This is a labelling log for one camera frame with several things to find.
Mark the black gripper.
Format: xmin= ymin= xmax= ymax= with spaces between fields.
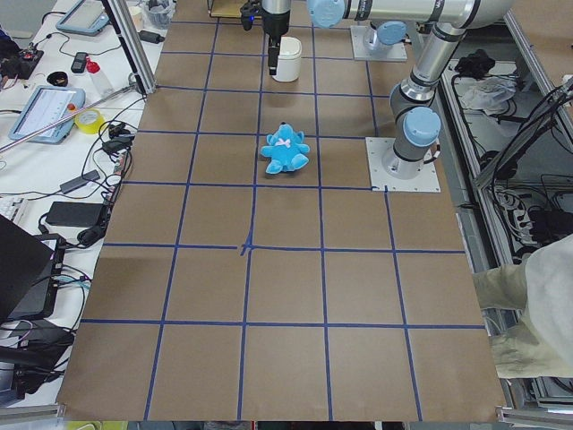
xmin=261 ymin=0 xmax=290 ymax=75

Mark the white trash can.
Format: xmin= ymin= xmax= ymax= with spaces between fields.
xmin=272 ymin=37 xmax=303 ymax=82

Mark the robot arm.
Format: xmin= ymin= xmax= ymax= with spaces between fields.
xmin=306 ymin=0 xmax=513 ymax=179
xmin=363 ymin=21 xmax=406 ymax=52

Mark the blue teddy bear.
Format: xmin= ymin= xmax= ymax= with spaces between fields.
xmin=261 ymin=122 xmax=310 ymax=175

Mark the red cap spray bottle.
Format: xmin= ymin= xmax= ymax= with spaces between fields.
xmin=86 ymin=56 xmax=114 ymax=97

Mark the blue teach pendant far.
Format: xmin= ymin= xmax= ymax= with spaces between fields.
xmin=56 ymin=0 xmax=109 ymax=36

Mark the blue teach pendant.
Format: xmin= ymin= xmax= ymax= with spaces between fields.
xmin=8 ymin=86 xmax=85 ymax=141
xmin=56 ymin=0 xmax=109 ymax=36

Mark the black remote phone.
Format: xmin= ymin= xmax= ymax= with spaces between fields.
xmin=71 ymin=52 xmax=88 ymax=73

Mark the yellow tape roll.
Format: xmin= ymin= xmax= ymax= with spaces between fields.
xmin=74 ymin=108 xmax=105 ymax=134

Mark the blue teach pendant near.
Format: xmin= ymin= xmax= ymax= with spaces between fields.
xmin=8 ymin=86 xmax=85 ymax=141

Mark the black power adapter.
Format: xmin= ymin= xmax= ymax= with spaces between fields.
xmin=46 ymin=202 xmax=104 ymax=228

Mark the black laptop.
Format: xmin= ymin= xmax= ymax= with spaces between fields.
xmin=1 ymin=217 xmax=64 ymax=323

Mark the person in beige clothes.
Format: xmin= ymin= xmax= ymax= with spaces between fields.
xmin=473 ymin=236 xmax=572 ymax=379

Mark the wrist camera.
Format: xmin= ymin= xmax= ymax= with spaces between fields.
xmin=240 ymin=0 xmax=261 ymax=31

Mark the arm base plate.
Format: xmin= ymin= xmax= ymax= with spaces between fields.
xmin=350 ymin=21 xmax=407 ymax=63
xmin=365 ymin=137 xmax=440 ymax=193

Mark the aluminium frame post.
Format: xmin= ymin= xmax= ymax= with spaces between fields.
xmin=102 ymin=0 xmax=157 ymax=95

